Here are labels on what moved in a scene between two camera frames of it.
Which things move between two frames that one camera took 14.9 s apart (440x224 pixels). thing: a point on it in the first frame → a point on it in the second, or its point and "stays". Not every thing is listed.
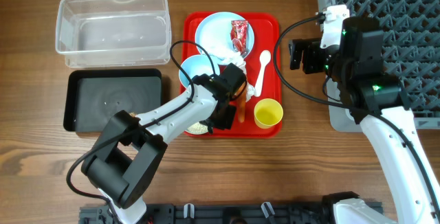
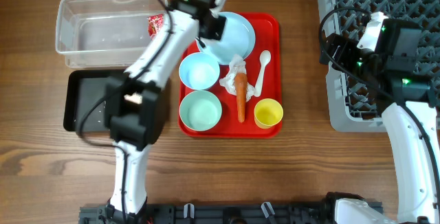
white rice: [198, 127] → [96, 118]
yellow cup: [267, 113] stays
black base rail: [219, 213] stays
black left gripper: [227, 122] → [216, 34]
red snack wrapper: [238, 30] → [155, 24]
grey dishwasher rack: [408, 10] stays
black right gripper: [310, 49] → [347, 47]
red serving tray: [266, 30] stays
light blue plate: [213, 33] stays
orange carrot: [240, 102] stays
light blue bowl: [195, 65] stays
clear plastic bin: [114, 30] stays
